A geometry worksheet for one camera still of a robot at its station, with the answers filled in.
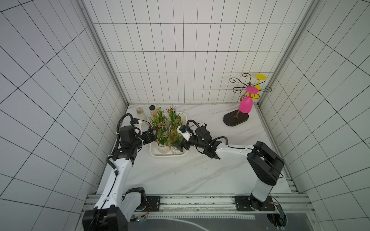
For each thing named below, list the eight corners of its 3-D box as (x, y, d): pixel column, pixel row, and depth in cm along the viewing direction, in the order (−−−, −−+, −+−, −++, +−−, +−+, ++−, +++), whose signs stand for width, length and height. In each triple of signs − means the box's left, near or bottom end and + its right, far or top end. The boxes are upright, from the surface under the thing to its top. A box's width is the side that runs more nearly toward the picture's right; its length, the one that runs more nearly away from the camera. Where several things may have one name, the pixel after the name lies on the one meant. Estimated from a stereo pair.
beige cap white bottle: (139, 121, 111) (135, 112, 102) (140, 116, 114) (136, 107, 106) (146, 121, 111) (143, 112, 102) (147, 116, 114) (144, 107, 106)
